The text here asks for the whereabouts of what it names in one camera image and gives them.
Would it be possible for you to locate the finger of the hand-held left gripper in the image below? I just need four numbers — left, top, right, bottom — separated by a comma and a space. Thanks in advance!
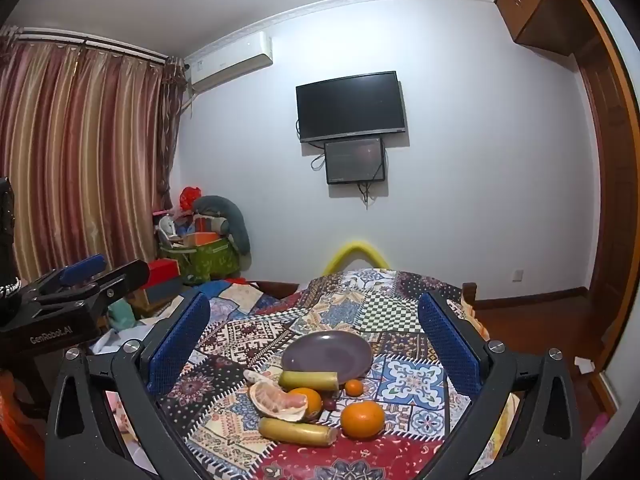
89, 259, 152, 307
36, 253, 108, 295

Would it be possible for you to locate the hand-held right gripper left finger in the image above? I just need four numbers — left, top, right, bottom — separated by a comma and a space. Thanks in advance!
45, 290, 212, 480

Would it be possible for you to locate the yellow foam tube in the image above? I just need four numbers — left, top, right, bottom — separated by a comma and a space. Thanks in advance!
322, 241, 391, 276

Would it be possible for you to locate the patchwork printed blanket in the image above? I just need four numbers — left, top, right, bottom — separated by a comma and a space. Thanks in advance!
155, 267, 521, 480

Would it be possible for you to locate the curtain rail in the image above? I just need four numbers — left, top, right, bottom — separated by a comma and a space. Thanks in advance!
0, 24, 171, 67

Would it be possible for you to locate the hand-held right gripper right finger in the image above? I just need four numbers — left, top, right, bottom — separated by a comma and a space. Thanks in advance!
417, 290, 585, 480

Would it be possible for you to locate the wooden bed frame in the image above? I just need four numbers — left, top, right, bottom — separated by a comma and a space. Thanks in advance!
252, 280, 302, 303

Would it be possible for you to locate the small black monitor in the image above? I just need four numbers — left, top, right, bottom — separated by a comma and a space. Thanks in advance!
323, 136, 387, 186

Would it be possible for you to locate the striped red curtain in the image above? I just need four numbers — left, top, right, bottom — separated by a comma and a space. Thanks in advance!
0, 35, 184, 286

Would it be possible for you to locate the medium orange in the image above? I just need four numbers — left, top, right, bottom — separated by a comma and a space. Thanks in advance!
287, 387, 323, 422

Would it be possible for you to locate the long sugarcane piece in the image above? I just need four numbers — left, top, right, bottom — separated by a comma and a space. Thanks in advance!
257, 417, 339, 446

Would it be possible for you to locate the white air conditioner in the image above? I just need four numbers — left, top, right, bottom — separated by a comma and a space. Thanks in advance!
187, 31, 275, 94

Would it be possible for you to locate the large orange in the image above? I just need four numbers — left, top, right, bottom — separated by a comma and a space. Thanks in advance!
340, 401, 386, 440

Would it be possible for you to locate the wooden door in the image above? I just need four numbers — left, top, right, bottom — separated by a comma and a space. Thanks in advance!
560, 0, 640, 411

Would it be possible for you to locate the short sugarcane piece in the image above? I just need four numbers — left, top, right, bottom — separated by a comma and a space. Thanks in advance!
278, 370, 341, 391

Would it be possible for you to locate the purple plate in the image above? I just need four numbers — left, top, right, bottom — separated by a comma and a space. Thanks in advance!
281, 331, 374, 387

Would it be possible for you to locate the red box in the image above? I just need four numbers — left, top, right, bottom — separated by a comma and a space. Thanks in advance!
146, 258, 182, 287

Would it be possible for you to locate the black wall television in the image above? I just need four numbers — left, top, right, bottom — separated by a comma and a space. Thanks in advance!
295, 71, 407, 144

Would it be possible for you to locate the wooden overhead cabinet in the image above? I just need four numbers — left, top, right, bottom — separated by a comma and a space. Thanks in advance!
492, 0, 589, 57

